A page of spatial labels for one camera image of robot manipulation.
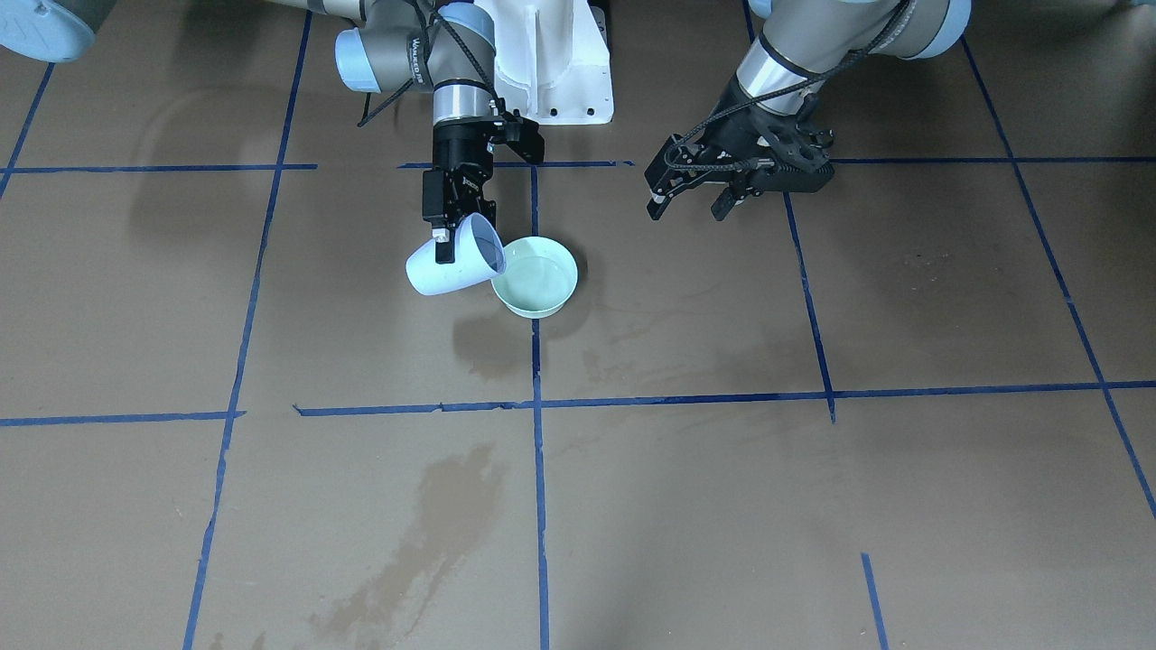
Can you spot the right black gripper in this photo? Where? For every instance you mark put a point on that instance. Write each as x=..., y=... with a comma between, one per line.
x=459, y=150

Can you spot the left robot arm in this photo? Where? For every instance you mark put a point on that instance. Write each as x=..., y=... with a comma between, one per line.
x=803, y=44

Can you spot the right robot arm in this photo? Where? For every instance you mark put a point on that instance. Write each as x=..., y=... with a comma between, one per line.
x=448, y=51

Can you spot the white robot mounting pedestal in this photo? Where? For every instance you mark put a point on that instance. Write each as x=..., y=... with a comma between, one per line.
x=552, y=61

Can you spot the mint green bowl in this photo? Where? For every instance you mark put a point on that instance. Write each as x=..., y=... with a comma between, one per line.
x=540, y=276

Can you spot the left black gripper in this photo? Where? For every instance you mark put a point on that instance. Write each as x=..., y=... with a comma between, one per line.
x=733, y=134

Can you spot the light blue plastic cup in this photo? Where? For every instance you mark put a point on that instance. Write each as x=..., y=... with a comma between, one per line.
x=480, y=257

